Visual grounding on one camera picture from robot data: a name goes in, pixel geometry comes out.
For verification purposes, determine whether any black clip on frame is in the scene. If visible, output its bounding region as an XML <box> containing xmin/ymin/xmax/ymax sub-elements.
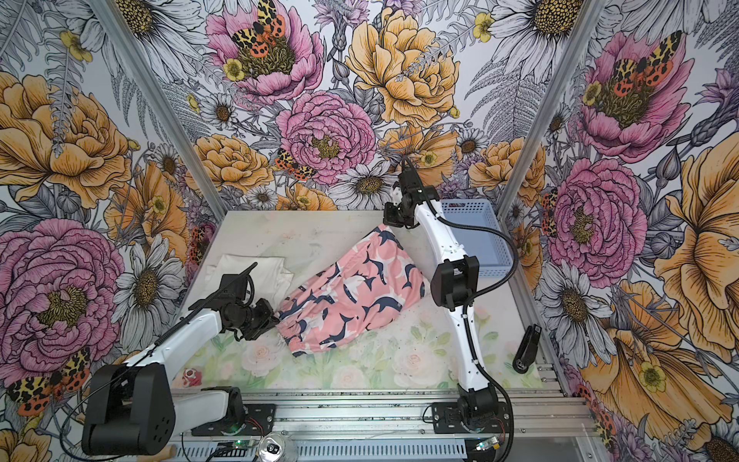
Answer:
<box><xmin>512</xmin><ymin>323</ymin><xmax>542</xmax><ymax>375</ymax></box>

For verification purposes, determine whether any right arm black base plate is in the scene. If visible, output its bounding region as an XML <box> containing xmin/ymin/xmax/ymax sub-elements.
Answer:
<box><xmin>423</xmin><ymin>402</ymin><xmax>513</xmax><ymax>434</ymax></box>

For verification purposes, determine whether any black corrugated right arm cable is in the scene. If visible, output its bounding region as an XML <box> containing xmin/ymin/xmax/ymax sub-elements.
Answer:
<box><xmin>400</xmin><ymin>155</ymin><xmax>521</xmax><ymax>462</ymax></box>

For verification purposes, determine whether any pink patterned garment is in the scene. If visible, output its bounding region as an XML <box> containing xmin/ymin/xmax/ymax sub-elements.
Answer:
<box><xmin>277</xmin><ymin>224</ymin><xmax>427</xmax><ymax>357</ymax></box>

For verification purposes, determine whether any left aluminium corner post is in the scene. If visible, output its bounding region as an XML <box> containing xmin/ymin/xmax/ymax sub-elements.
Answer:
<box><xmin>90</xmin><ymin>1</ymin><xmax>228</xmax><ymax>223</ymax></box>

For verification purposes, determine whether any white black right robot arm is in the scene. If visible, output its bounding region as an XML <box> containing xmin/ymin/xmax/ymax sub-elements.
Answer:
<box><xmin>383</xmin><ymin>184</ymin><xmax>500</xmax><ymax>431</ymax></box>

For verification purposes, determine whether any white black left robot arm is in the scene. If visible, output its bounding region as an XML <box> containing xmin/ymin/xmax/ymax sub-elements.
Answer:
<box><xmin>81</xmin><ymin>298</ymin><xmax>277</xmax><ymax>456</ymax></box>

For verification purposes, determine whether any light blue perforated laundry basket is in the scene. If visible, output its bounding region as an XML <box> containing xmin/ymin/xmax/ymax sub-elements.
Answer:
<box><xmin>442</xmin><ymin>199</ymin><xmax>512</xmax><ymax>280</ymax></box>

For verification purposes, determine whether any aluminium corner post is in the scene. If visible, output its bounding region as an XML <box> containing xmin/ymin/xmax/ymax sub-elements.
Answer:
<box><xmin>90</xmin><ymin>1</ymin><xmax>228</xmax><ymax>223</ymax></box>
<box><xmin>497</xmin><ymin>0</ymin><xmax>607</xmax><ymax>219</ymax></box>

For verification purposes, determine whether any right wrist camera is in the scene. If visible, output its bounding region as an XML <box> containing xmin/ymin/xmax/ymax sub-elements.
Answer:
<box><xmin>396</xmin><ymin>164</ymin><xmax>425</xmax><ymax>201</ymax></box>

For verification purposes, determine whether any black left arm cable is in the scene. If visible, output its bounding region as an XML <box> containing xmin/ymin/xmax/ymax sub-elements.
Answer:
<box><xmin>57</xmin><ymin>261</ymin><xmax>259</xmax><ymax>462</ymax></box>

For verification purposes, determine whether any grey slotted cable duct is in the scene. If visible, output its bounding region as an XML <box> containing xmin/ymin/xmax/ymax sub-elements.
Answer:
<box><xmin>171</xmin><ymin>439</ymin><xmax>468</xmax><ymax>461</ymax></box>

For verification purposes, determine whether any right aluminium corner post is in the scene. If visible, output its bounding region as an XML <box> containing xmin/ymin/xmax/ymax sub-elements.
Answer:
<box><xmin>497</xmin><ymin>0</ymin><xmax>607</xmax><ymax>219</ymax></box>

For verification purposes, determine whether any white t-shirt with robot print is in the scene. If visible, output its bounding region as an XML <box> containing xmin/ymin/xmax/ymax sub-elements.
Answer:
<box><xmin>203</xmin><ymin>254</ymin><xmax>294</xmax><ymax>310</ymax></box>

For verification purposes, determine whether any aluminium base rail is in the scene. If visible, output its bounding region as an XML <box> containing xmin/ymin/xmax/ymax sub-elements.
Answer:
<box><xmin>151</xmin><ymin>389</ymin><xmax>596</xmax><ymax>443</ymax></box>

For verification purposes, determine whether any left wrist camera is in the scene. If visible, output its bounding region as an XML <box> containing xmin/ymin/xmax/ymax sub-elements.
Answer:
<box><xmin>188</xmin><ymin>275</ymin><xmax>254</xmax><ymax>311</ymax></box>

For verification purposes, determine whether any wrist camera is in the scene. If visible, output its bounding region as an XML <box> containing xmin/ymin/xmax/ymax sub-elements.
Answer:
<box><xmin>396</xmin><ymin>164</ymin><xmax>425</xmax><ymax>201</ymax></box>
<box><xmin>188</xmin><ymin>275</ymin><xmax>254</xmax><ymax>311</ymax></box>

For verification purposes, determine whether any silver round can top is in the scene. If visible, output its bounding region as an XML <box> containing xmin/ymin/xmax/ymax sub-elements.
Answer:
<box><xmin>256</xmin><ymin>432</ymin><xmax>298</xmax><ymax>462</ymax></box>

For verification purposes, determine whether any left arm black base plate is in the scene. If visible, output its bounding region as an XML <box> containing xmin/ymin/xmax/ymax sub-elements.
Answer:
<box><xmin>191</xmin><ymin>403</ymin><xmax>277</xmax><ymax>437</ymax></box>

